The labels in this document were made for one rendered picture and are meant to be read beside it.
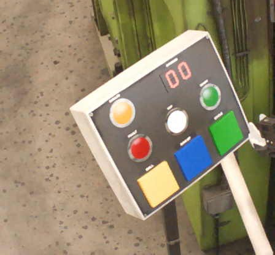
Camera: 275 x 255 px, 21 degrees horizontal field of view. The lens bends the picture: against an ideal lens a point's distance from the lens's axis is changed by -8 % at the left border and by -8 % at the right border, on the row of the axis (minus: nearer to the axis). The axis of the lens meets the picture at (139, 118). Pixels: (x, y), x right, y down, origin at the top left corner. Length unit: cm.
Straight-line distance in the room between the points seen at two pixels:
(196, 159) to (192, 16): 38
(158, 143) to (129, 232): 119
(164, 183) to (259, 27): 54
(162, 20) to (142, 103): 79
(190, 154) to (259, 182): 83
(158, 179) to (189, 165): 8
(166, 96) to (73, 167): 143
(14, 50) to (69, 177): 83
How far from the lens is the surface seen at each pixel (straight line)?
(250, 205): 209
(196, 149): 172
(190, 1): 187
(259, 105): 222
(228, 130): 176
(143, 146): 165
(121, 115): 162
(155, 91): 165
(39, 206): 297
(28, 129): 323
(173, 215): 206
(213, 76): 173
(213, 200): 239
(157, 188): 168
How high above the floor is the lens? 236
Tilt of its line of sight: 48 degrees down
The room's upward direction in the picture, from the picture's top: 10 degrees counter-clockwise
